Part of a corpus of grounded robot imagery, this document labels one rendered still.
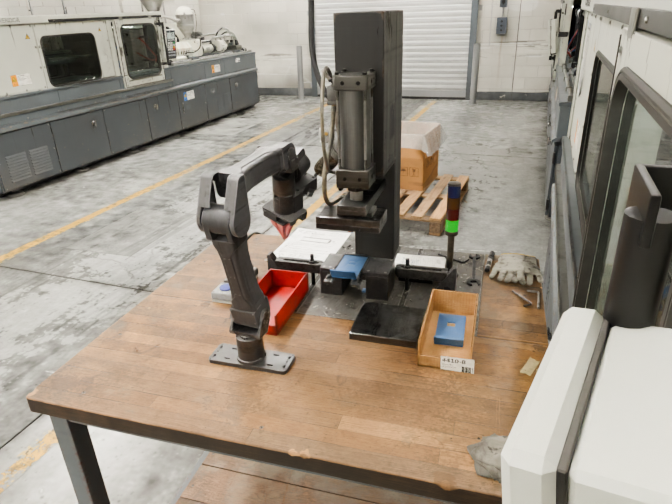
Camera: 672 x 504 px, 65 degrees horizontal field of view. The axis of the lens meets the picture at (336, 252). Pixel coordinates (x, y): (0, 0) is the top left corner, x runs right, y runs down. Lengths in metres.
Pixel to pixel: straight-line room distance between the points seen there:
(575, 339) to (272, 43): 11.47
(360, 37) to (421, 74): 9.32
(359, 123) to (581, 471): 1.17
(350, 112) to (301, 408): 0.72
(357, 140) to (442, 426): 0.71
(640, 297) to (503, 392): 0.85
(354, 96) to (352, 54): 0.13
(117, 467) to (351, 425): 1.51
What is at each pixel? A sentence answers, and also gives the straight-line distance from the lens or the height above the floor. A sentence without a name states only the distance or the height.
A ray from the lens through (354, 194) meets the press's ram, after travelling 1.45.
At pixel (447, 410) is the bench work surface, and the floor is 0.90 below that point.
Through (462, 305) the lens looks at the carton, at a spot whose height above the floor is 0.93.
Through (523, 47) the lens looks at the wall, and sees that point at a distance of 10.54.
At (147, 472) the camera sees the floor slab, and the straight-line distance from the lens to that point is 2.42.
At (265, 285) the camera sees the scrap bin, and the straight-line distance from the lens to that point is 1.57.
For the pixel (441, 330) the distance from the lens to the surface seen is 1.39.
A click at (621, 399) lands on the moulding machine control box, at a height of 1.46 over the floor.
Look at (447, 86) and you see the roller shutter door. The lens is 10.67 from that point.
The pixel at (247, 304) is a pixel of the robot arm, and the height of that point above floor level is 1.07.
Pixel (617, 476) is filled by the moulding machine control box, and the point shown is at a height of 1.46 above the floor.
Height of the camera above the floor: 1.66
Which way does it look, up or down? 25 degrees down
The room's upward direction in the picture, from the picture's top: 2 degrees counter-clockwise
